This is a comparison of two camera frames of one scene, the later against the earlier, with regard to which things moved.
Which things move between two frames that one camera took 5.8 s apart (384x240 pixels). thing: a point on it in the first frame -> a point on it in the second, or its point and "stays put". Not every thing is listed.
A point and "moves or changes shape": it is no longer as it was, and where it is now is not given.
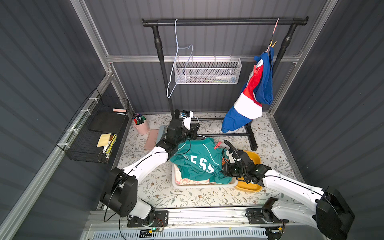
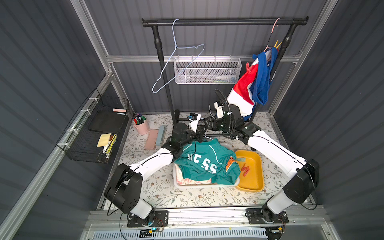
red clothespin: [255, 70] -> [248, 68]
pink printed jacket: [179, 180] stays put
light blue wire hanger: [177, 48] moves or changes shape
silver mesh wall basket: [207, 71] stays put
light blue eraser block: [161, 130] stays put
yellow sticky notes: [104, 140] stays put
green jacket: [201, 159] stays put
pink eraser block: [151, 139] stays put
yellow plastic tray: [241, 184] stays put
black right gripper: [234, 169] -> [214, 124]
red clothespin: [218, 145] moves or changes shape
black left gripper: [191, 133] -> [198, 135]
